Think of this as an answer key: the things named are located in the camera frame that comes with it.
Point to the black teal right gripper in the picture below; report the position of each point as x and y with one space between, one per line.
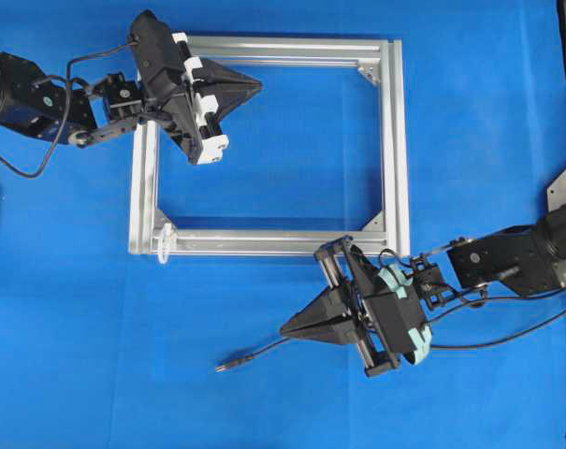
375 309

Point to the white zip tie loop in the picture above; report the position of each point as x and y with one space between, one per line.
166 239

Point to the aluminium extrusion square frame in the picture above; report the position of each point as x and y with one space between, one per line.
379 61

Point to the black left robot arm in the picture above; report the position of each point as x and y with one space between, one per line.
69 110

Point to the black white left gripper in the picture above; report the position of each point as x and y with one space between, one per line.
190 117

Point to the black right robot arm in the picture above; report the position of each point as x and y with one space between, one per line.
527 259

